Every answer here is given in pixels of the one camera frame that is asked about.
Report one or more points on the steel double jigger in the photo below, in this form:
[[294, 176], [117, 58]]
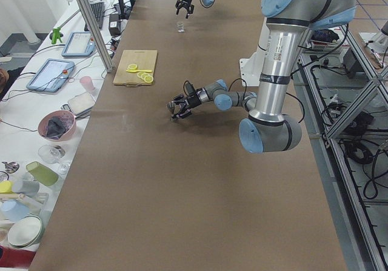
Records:
[[171, 106]]

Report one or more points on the clear glass cup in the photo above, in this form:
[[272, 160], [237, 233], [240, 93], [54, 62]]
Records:
[[180, 27]]

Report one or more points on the pink plastic cup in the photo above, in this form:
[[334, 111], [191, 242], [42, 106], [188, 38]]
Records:
[[87, 83]]

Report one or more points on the green plastic cup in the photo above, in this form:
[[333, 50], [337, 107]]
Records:
[[42, 174]]

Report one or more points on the grey plastic cup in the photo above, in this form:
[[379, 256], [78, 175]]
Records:
[[26, 187]]

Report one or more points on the light blue plastic cup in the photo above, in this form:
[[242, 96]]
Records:
[[14, 210]]

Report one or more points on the lemon slice lower row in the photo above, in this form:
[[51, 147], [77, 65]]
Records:
[[149, 81]]

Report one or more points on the wooden cutting board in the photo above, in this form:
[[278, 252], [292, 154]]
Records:
[[144, 59]]

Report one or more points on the yellow plastic knife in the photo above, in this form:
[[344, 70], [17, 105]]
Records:
[[136, 71]]

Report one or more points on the lemon slice far end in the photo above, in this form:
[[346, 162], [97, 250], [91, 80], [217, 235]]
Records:
[[132, 67]]

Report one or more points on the black power adapter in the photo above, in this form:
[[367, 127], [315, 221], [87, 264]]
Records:
[[114, 24]]

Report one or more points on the black keyboard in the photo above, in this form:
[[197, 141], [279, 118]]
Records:
[[98, 9]]

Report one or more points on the white digital scale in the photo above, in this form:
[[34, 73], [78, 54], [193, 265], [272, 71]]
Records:
[[80, 105]]

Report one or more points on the far blue teach pendant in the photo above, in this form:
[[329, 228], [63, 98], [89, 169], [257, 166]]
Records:
[[79, 45]]

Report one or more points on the blue teach pendant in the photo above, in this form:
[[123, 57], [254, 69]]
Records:
[[51, 76], [79, 45]]

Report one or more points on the pink bowl with cloth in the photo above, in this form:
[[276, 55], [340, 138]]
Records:
[[57, 126]]

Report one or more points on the green clamp tool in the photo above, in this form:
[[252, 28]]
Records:
[[56, 36]]

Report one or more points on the near blue teach pendant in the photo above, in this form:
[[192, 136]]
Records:
[[51, 76]]

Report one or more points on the clear wine glass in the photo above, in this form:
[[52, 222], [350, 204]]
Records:
[[54, 155]]

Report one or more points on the white green bowl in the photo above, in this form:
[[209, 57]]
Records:
[[26, 232]]

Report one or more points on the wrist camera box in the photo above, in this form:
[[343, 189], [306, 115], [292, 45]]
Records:
[[189, 88]]

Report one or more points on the aluminium frame post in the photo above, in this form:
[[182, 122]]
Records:
[[90, 20]]

